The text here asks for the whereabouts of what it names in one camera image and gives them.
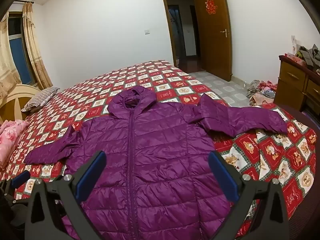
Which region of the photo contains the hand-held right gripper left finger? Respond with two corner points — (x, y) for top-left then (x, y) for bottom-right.
(24, 151), (107, 240)

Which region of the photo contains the brown wooden door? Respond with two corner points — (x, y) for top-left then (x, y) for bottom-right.
(194, 0), (234, 82)

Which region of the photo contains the pink floral quilt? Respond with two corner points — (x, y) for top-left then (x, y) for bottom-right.
(0, 119), (29, 168)

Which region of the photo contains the brown door frame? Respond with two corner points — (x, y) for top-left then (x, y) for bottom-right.
(160, 0), (200, 67)

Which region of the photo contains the window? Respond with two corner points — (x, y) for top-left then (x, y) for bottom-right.
(8, 12), (35, 85)

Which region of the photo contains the red checkered printed bed blanket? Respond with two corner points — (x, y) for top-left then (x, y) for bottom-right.
(0, 60), (318, 240)

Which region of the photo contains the wooden headboard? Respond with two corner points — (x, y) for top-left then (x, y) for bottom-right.
(0, 84), (42, 126)

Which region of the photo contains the wooden dresser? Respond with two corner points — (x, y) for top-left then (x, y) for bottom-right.
(276, 55), (320, 113)

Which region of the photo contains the pile of clothes on floor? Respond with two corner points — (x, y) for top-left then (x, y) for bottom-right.
(246, 79), (278, 106)

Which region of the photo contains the red patterned box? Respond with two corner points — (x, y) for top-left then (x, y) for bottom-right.
(284, 53), (307, 66)

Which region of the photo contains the purple puffer jacket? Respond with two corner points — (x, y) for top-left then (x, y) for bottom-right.
(24, 85), (288, 240)

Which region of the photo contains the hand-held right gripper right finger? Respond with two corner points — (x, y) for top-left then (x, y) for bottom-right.
(209, 151), (297, 240)

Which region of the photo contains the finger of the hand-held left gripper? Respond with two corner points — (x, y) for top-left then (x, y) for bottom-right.
(10, 170), (31, 189)

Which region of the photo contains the red paper door decoration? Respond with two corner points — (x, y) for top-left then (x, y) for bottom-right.
(205, 0), (217, 13)

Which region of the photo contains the pile of clothes on dresser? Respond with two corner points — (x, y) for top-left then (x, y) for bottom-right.
(295, 44), (320, 74)

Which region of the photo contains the striped pillow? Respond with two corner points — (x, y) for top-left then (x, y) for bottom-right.
(21, 87), (60, 112)

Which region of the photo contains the beige patterned curtain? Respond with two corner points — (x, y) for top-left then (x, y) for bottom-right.
(22, 2), (53, 88)
(0, 12), (22, 103)

